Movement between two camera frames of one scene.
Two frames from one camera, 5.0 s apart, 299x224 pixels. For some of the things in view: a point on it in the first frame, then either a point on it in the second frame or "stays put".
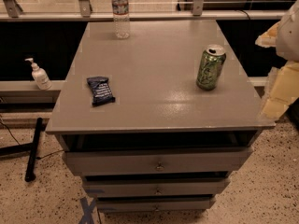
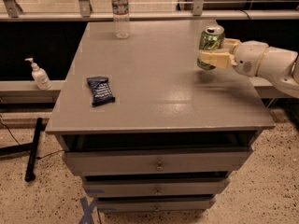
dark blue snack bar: (101, 91) stays put
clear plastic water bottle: (120, 7) stays put
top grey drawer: (151, 161) stays put
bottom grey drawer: (156, 203) stays put
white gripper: (290, 32) -> (249, 58)
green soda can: (211, 63) -> (211, 38)
